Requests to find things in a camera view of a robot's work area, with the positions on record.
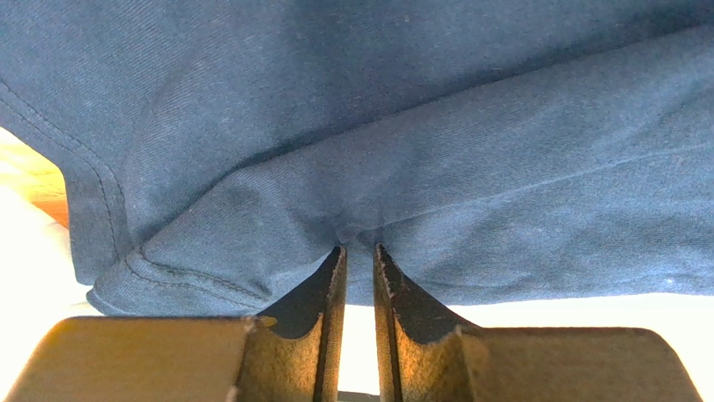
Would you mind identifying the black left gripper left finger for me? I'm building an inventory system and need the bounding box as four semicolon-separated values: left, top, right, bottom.
7;247;347;401

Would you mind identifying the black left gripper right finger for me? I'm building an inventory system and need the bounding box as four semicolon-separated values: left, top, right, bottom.
373;245;701;401

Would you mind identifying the navy t shirt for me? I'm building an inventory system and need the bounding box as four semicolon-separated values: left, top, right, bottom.
1;1;713;316

